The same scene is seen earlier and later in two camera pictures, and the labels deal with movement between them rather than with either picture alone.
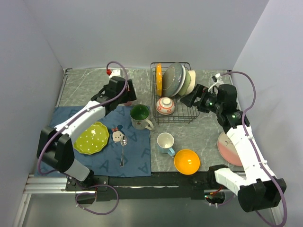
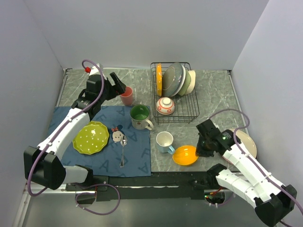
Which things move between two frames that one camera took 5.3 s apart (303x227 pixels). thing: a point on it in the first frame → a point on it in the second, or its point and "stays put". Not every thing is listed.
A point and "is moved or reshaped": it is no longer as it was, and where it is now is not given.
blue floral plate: (173, 79) stays put
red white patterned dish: (165, 106) stays put
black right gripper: (189, 100) → (200, 152)
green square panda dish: (187, 82) stays put
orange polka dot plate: (159, 79) stays put
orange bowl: (186, 161) is moved or reshaped
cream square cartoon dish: (191, 88) stays put
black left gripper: (129, 95) → (119, 87)
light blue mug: (165, 141) stays put
